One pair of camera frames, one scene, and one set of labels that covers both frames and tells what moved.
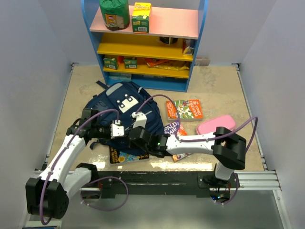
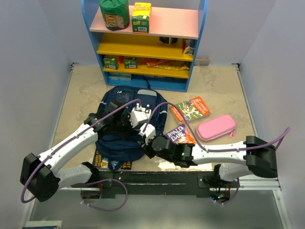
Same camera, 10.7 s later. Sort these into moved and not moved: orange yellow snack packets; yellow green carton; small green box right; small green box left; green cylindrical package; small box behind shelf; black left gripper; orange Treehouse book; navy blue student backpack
Moved: black left gripper; navy blue student backpack; orange Treehouse book
Not moved: small box behind shelf; green cylindrical package; orange yellow snack packets; small green box left; small green box right; yellow green carton
